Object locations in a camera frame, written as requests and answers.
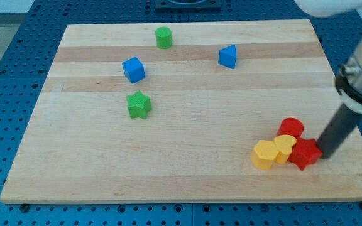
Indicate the red star block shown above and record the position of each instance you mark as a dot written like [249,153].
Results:
[305,153]

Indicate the green star block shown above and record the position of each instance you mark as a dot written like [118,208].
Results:
[139,105]

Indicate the yellow heart block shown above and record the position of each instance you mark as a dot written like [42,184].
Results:
[284,144]

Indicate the wooden board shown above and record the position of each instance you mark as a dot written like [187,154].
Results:
[81,146]

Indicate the blue cube block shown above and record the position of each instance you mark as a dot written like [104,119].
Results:
[133,70]

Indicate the blue triangular prism block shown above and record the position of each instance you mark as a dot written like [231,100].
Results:
[228,56]

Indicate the green cylinder block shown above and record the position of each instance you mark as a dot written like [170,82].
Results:
[163,37]

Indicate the yellow hexagon block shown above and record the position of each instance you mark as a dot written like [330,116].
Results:
[264,154]

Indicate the red cylinder block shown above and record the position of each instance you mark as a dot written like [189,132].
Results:
[291,126]

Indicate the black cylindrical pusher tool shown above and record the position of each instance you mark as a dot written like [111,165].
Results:
[342,124]

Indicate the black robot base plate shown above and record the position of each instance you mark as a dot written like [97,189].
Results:
[188,4]

